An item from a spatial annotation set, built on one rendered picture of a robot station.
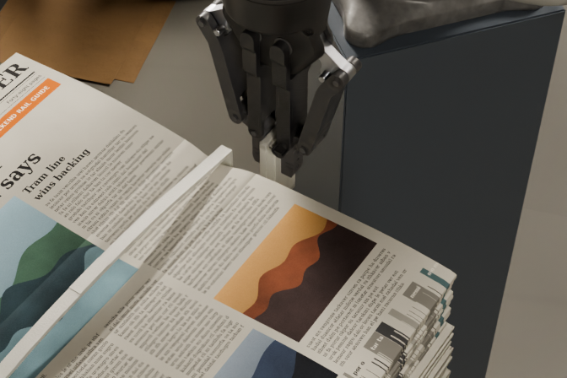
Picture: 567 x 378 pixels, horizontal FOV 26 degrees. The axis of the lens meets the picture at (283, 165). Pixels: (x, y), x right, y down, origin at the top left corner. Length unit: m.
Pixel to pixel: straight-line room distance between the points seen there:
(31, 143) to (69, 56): 1.66
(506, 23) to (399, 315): 0.37
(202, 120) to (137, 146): 1.51
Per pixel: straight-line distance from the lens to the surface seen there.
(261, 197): 0.82
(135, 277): 0.78
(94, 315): 0.77
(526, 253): 2.18
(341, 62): 0.85
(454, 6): 1.04
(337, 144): 1.08
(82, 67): 2.50
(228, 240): 0.79
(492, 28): 1.05
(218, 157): 0.84
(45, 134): 0.87
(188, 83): 2.44
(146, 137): 0.86
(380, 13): 1.02
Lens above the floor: 1.67
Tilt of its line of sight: 47 degrees down
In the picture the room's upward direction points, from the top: straight up
